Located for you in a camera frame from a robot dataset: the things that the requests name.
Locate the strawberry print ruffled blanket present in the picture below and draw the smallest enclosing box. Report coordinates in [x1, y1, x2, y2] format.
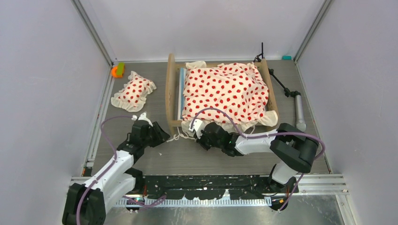
[171, 61, 278, 139]

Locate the purple cable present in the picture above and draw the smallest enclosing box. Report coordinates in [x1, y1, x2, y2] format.
[75, 115, 144, 225]
[186, 107, 325, 203]

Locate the black tripod stand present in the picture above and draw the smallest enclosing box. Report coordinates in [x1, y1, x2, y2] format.
[253, 42, 311, 132]

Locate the wooden pet bed frame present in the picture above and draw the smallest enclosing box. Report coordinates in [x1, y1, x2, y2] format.
[165, 53, 279, 135]

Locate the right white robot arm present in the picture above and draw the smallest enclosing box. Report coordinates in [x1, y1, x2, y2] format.
[189, 120, 321, 192]

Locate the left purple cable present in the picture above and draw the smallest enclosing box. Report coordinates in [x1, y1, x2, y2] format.
[75, 115, 144, 225]

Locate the blue striped mattress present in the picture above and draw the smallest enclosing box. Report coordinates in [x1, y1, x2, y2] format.
[177, 67, 187, 120]

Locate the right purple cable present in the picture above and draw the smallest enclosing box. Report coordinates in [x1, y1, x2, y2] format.
[186, 107, 325, 203]

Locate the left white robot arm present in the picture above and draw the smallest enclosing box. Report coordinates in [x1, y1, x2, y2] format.
[62, 112, 170, 225]

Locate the strawberry print small pillow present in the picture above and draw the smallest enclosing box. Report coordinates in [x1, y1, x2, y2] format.
[110, 71, 157, 113]

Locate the teal small block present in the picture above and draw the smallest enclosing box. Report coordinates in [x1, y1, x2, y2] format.
[282, 55, 292, 60]

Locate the orange green toy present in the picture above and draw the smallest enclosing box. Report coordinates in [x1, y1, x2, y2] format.
[111, 62, 125, 78]

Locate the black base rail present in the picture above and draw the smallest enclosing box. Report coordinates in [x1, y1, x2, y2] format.
[65, 174, 349, 209]

